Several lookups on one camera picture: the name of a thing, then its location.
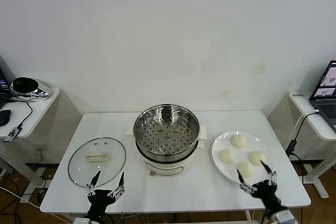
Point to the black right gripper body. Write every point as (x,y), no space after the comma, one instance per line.
(265,193)

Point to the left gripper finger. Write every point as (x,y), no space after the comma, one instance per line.
(121,182)
(95,179)

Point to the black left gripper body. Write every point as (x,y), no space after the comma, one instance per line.
(101,199)

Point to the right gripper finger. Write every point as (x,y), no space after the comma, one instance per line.
(273,178)
(246,187)

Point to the white steamed baozi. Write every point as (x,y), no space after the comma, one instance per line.
(246,169)
(239,142)
(256,157)
(227,156)

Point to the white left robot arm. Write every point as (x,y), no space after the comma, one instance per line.
(80,221)

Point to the steel perforated steamer basket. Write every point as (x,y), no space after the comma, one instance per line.
(183,119)

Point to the white table leg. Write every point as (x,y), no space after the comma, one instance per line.
(251,217)

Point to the white electric cooker base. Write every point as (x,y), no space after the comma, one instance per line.
(168,167)

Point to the white round plate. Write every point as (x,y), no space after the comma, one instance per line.
(223,142)

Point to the white side desk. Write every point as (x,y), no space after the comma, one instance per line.
(320,129)
(39,119)

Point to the white labelled box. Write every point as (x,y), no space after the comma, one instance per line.
(297,95)

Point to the grey laptop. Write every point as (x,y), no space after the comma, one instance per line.
(325,108)

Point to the grey usb hub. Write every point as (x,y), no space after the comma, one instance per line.
(11,134)

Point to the black computer mouse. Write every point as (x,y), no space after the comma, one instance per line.
(5,117)

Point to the chrome and black device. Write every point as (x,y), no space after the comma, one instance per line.
(25,86)

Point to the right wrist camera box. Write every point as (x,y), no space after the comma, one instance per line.
(286,216)

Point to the white wall socket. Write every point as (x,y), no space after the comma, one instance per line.
(40,147)

